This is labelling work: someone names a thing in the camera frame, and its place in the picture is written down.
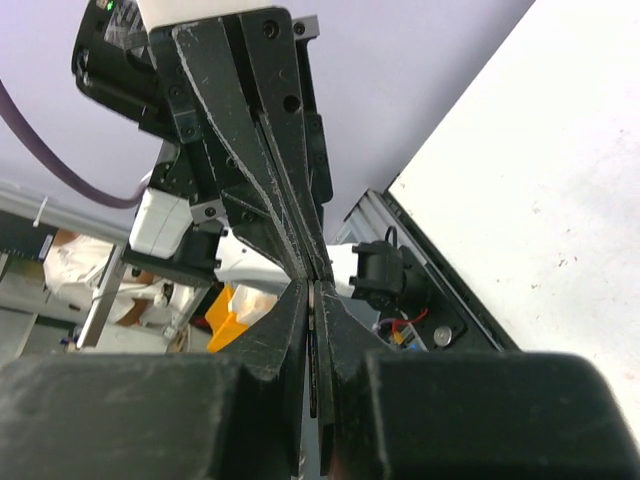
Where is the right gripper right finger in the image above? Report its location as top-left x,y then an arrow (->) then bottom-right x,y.
314,282 -> 639,479

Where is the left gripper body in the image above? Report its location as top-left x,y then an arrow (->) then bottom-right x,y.
147,14 -> 334,241

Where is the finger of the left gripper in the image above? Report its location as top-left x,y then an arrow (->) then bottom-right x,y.
240,6 -> 330,280
172,17 -> 310,279

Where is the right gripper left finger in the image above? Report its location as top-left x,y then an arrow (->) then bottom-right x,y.
1,281 -> 308,479

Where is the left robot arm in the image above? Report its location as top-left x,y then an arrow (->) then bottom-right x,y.
72,1 -> 338,280

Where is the yellow plastic bin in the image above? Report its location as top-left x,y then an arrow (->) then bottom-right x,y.
205,286 -> 248,353

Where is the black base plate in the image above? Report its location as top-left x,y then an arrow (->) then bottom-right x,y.
349,184 -> 521,354

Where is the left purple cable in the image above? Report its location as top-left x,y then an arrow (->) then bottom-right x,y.
0,79 -> 146,211

